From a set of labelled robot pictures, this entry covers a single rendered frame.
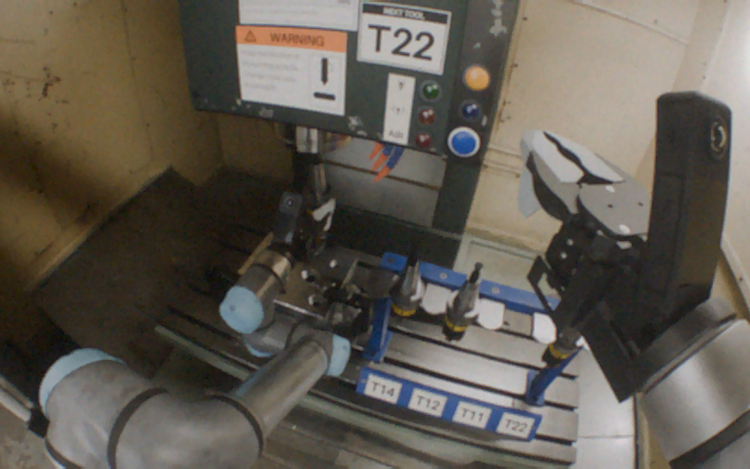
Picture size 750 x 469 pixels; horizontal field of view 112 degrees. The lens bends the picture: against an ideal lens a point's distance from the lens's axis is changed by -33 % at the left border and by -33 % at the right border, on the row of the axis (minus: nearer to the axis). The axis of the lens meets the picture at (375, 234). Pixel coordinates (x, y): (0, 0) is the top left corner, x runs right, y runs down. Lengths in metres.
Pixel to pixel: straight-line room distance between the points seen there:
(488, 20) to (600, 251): 0.27
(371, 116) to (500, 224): 1.39
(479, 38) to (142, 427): 0.51
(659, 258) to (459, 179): 1.10
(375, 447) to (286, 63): 0.89
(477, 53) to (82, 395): 0.55
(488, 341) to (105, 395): 0.93
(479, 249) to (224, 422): 1.56
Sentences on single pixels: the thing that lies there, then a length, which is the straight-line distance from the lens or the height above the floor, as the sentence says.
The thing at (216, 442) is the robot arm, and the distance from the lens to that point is 0.41.
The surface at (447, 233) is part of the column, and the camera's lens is 1.39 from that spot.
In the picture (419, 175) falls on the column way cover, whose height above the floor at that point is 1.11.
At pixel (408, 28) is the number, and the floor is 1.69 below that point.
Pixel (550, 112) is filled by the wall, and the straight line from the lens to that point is 1.53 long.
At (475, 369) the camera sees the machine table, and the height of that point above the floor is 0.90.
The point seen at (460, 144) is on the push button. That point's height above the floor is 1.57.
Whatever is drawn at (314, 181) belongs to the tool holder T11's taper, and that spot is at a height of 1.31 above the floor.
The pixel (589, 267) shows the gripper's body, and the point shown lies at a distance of 0.23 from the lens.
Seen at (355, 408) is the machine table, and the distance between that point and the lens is 0.94.
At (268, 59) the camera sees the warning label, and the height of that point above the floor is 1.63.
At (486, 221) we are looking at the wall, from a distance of 1.80.
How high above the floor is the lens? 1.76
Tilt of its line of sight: 42 degrees down
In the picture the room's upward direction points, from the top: 5 degrees clockwise
